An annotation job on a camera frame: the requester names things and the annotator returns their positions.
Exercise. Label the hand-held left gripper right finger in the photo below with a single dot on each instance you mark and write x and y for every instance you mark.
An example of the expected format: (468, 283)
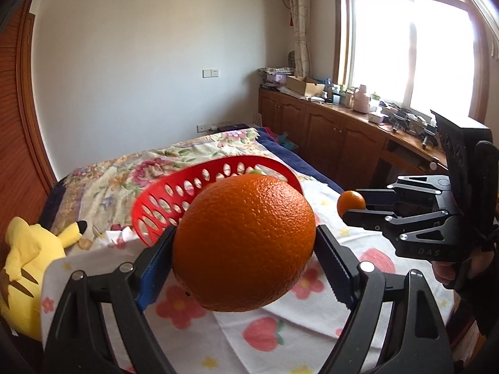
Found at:
(333, 268)

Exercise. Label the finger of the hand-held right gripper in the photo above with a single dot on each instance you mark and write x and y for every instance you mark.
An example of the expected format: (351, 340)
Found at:
(362, 218)
(380, 196)

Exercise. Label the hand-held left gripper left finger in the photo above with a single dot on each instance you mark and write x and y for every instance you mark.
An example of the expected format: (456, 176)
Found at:
(154, 276)

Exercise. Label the small tangerine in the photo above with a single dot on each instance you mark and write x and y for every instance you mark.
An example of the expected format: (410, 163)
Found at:
(351, 202)

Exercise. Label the large orange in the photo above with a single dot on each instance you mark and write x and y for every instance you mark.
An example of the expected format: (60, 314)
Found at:
(241, 241)

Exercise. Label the small green apple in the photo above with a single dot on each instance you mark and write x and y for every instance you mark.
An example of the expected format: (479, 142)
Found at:
(257, 171)

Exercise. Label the red perforated plastic basket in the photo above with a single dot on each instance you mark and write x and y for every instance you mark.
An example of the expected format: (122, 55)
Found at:
(249, 159)

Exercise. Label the person's right forearm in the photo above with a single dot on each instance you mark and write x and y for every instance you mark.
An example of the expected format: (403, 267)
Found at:
(483, 307)

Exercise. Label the person's right hand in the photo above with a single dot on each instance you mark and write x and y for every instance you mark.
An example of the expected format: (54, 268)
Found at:
(442, 272)

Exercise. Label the white flower print towel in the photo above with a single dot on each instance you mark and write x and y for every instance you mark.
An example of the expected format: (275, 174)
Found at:
(304, 315)

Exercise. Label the long wooden cabinet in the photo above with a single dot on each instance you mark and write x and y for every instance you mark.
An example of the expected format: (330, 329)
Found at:
(323, 136)

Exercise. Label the pale pink jug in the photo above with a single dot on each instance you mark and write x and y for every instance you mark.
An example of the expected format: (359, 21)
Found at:
(360, 99)

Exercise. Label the small potted plant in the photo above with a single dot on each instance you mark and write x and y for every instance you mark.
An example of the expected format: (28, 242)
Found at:
(375, 97)

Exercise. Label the floral quilted bedspread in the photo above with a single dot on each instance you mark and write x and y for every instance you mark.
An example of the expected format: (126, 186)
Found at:
(117, 179)

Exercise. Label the teal plush toy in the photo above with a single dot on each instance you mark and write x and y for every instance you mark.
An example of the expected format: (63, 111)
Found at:
(285, 141)

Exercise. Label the yellow plush toy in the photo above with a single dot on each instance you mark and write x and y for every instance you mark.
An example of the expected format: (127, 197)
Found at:
(23, 257)

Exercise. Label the open cardboard box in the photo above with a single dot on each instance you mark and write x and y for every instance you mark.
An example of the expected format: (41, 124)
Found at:
(304, 85)

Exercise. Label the wooden framed window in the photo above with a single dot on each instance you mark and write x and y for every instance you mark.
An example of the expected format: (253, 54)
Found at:
(390, 46)

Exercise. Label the black flat case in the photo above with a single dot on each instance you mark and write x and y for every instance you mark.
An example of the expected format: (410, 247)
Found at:
(234, 127)

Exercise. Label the beige patterned curtain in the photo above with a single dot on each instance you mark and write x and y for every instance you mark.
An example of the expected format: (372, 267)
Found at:
(300, 27)

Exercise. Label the wooden louvered wardrobe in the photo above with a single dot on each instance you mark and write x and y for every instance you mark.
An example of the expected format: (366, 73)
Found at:
(15, 124)

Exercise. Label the white wall outlet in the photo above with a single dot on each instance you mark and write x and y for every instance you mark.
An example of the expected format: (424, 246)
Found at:
(206, 127)

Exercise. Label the white wall switch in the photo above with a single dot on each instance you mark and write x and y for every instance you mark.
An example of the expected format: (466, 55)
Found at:
(211, 73)

